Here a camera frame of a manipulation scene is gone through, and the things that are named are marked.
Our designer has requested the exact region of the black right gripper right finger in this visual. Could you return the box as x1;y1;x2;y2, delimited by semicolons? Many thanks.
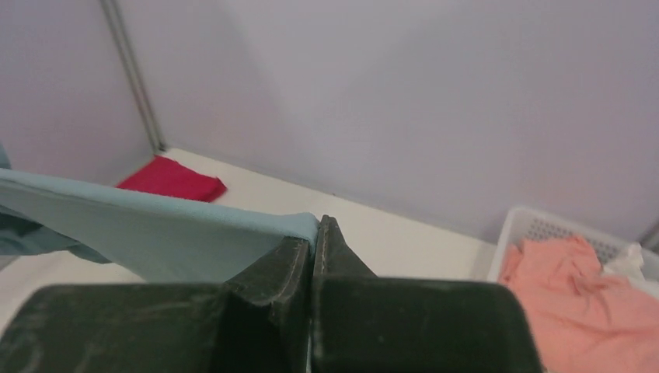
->
311;215;542;372

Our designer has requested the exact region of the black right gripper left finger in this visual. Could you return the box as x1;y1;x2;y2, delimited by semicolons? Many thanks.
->
1;238;311;372

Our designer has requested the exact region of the blue-grey t-shirt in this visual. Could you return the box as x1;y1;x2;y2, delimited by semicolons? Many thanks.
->
1;155;319;282

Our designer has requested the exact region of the folded red t-shirt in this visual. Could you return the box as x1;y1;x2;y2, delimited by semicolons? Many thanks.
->
117;156;228;203

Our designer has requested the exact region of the white plastic laundry basket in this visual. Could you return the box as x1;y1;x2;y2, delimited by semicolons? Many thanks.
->
486;207;634;282

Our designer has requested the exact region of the salmon pink t-shirt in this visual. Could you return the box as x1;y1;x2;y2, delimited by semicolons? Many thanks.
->
498;236;658;372

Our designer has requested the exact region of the white t-shirt in basket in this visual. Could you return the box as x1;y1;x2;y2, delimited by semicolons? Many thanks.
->
603;243;658;283

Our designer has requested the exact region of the aluminium frame rail left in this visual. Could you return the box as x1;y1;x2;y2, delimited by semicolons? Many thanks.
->
99;0;167;155

